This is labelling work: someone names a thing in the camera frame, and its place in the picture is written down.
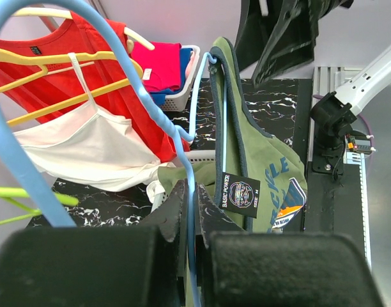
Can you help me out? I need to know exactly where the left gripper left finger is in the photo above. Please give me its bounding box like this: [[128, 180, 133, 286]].
[[0, 180, 188, 306]]

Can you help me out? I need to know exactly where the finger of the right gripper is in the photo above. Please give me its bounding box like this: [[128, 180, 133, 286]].
[[252, 1, 320, 86], [234, 0, 283, 71]]

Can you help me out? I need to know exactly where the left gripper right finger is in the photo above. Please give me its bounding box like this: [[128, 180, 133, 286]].
[[195, 184, 383, 306]]

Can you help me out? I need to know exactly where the olive printed tank top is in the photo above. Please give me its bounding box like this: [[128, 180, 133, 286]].
[[157, 36, 308, 307]]

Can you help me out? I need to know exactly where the pink tank top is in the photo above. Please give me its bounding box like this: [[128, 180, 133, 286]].
[[14, 52, 163, 192]]

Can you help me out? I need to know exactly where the lime green hanger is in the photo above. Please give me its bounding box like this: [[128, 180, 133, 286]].
[[0, 186, 80, 228]]

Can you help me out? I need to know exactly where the yellow hanger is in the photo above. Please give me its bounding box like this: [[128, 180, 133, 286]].
[[0, 49, 130, 127]]

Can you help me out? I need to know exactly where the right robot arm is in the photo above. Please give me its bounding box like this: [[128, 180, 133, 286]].
[[235, 0, 391, 179]]

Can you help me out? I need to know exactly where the red tank top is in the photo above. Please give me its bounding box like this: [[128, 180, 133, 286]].
[[0, 13, 176, 162]]

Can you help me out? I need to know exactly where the white wooden hanger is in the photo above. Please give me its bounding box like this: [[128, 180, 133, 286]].
[[12, 7, 155, 51]]

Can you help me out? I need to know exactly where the black marble mat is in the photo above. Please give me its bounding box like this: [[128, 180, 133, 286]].
[[26, 78, 300, 228]]

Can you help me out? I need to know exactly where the grey basket with clothes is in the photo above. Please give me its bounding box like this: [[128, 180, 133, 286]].
[[151, 45, 201, 112]]

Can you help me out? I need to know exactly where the magenta folded shirt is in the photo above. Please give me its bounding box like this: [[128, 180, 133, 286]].
[[131, 42, 181, 92]]

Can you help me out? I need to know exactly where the white laundry basket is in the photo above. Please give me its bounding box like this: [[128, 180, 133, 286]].
[[146, 150, 216, 211]]

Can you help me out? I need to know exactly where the blue folded shirt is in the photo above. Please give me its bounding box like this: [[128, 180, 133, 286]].
[[150, 48, 194, 106]]

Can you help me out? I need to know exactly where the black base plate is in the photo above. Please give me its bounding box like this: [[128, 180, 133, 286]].
[[284, 79, 365, 253]]

